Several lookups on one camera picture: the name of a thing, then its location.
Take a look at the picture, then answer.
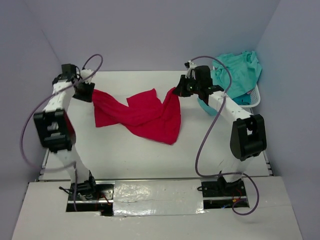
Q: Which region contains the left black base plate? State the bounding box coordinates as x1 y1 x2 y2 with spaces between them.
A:
65 182 115 217

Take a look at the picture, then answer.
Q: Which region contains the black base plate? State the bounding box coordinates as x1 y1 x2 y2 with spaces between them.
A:
197 177 249 210
65 182 115 217

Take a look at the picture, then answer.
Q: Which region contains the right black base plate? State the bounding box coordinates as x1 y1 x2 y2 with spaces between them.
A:
197 177 249 210

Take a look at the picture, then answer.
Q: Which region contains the mint green t shirt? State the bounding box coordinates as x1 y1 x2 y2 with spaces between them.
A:
210 51 262 108

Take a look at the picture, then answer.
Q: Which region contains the silver tape patch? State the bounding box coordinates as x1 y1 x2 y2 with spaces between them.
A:
113 179 205 217

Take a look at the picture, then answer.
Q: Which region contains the red t shirt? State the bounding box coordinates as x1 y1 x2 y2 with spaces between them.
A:
92 87 182 145

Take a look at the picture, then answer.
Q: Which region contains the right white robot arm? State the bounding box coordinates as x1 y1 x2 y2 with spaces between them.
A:
173 74 267 196

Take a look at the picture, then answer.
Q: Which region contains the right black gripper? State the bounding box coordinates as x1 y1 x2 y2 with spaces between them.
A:
173 74 202 97

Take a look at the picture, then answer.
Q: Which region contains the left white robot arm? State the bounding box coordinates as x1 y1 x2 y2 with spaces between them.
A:
33 64 98 200

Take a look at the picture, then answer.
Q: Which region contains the white plastic laundry basket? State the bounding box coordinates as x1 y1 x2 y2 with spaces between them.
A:
212 65 262 109

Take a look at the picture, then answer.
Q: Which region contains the teal blue t shirt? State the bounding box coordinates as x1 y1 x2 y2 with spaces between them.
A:
233 94 251 106

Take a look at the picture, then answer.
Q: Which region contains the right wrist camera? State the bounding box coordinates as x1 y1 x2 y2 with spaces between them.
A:
184 60 197 78

